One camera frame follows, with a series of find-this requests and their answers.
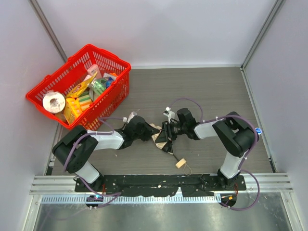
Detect yellow green sponge pack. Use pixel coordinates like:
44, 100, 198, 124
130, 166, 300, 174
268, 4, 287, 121
77, 93, 92, 111

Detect green white wrapped package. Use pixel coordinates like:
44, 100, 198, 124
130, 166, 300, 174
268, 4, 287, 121
89, 78, 106, 97

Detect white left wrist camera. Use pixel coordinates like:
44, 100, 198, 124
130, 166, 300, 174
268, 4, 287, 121
123, 111, 137, 123

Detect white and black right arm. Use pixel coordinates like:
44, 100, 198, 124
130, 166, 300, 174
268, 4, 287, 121
152, 108, 259, 188

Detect clear plastic water bottle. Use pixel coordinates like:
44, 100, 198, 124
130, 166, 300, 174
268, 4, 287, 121
255, 128, 262, 140

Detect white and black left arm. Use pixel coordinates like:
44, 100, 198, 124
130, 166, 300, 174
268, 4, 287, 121
52, 115, 160, 191

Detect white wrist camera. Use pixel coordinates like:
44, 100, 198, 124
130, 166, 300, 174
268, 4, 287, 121
123, 111, 137, 123
163, 107, 175, 123

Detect white slotted cable duct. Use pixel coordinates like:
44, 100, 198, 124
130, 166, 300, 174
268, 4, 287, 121
41, 194, 221, 204

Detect orange plastic package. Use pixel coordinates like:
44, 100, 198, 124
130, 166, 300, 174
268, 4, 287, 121
64, 98, 82, 125

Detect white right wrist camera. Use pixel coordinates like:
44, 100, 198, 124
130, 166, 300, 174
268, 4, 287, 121
163, 107, 175, 123

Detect pink white small package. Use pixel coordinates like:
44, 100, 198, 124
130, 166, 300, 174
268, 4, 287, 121
87, 64, 99, 76

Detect red plastic shopping basket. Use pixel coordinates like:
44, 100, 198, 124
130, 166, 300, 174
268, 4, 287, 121
26, 44, 132, 130

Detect white toilet paper roll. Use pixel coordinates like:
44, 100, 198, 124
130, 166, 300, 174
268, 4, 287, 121
42, 92, 66, 114

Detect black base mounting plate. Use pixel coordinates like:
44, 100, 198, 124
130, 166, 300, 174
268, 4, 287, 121
89, 174, 246, 197

